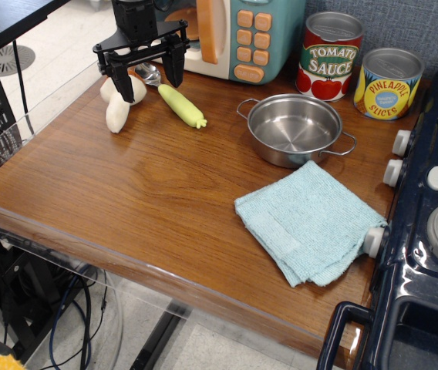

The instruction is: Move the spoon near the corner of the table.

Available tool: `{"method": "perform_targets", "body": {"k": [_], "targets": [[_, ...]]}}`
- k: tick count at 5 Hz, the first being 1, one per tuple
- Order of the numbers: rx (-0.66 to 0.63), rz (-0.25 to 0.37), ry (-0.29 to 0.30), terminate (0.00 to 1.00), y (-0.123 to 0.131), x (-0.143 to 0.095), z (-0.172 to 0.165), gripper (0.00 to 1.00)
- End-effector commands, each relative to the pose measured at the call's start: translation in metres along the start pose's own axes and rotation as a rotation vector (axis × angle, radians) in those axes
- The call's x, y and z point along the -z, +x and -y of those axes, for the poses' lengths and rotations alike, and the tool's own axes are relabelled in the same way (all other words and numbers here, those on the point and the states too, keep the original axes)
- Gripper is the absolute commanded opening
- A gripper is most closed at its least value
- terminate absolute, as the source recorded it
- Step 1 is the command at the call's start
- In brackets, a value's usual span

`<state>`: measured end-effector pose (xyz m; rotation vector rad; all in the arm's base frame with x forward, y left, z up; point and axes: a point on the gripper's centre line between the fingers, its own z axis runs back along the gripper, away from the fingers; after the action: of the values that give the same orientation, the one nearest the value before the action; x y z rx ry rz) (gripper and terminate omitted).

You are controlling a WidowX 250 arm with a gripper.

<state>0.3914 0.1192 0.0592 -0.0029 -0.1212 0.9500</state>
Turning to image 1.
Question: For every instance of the teal toy microwave oven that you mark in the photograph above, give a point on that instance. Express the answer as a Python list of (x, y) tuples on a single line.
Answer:
[(242, 41)]

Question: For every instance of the light blue folded cloth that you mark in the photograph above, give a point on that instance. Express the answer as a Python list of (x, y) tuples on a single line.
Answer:
[(311, 225)]

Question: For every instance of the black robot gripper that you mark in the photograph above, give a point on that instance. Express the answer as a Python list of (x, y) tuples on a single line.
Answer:
[(140, 37)]

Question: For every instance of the small stainless steel pot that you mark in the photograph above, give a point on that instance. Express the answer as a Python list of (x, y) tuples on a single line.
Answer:
[(288, 130)]

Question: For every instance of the dark blue toy stove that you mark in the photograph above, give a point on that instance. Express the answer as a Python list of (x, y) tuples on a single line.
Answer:
[(400, 327)]

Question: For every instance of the plush white mushroom toy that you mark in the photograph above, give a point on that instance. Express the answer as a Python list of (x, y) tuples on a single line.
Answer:
[(118, 109)]

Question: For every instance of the tomato sauce can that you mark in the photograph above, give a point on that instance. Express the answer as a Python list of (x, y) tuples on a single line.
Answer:
[(329, 51)]

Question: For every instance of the spoon with green handle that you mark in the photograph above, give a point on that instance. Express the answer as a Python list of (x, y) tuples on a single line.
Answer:
[(183, 107)]

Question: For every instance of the pineapple slices can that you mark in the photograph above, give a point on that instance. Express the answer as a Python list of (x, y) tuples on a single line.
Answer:
[(388, 81)]

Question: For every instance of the clear acrylic table guard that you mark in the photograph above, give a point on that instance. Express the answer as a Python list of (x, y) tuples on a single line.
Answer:
[(77, 192)]

